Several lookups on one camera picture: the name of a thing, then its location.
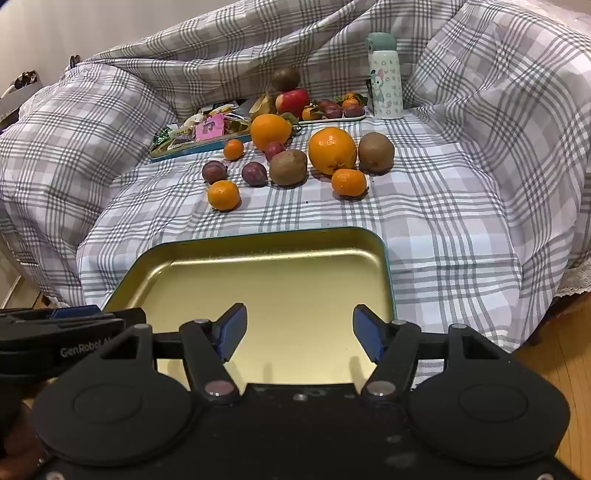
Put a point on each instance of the tan paper snack packet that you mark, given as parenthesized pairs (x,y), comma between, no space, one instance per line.
(261,106)

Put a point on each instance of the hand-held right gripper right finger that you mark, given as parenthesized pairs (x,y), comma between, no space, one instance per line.
(369,334)

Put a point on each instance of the teal gold snack tin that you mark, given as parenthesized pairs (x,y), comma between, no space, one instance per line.
(203,147)

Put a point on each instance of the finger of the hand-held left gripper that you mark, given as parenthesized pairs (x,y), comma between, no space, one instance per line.
(74,312)

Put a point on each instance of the white box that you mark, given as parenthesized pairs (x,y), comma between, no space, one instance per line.
(14,104)

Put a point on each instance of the green wrapped candy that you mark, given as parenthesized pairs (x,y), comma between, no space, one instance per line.
(161,134)

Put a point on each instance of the white lace cloth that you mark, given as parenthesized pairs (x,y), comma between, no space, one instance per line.
(571,280)

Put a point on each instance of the red apple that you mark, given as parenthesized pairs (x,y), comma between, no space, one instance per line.
(292,101)

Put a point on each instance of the pale green plate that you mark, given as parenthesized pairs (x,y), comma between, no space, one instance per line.
(332,120)

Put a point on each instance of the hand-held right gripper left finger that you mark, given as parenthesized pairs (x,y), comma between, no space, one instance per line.
(233,330)

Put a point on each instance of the brown round fruit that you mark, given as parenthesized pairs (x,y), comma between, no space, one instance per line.
(285,78)

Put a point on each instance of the pink snack packet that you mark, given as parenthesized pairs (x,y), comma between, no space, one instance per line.
(210,127)

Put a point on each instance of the cartoon print water bottle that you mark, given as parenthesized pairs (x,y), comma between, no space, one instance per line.
(385,78)

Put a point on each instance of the grey plaid blanket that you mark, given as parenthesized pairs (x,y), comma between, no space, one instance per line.
(461,207)

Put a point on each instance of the dark red plum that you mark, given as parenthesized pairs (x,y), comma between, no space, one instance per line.
(353,111)
(324,104)
(333,111)
(214,171)
(274,150)
(254,173)

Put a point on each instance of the small mandarin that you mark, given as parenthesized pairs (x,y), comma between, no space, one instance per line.
(233,149)

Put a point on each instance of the brown kiwi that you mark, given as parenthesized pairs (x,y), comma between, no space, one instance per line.
(288,167)
(376,152)

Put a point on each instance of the gold tin tray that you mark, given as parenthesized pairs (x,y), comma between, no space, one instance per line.
(277,295)

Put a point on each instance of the small dark object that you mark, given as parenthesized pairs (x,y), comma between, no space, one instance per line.
(74,60)

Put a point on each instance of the large orange with leaves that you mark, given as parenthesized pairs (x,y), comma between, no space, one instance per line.
(271,131)

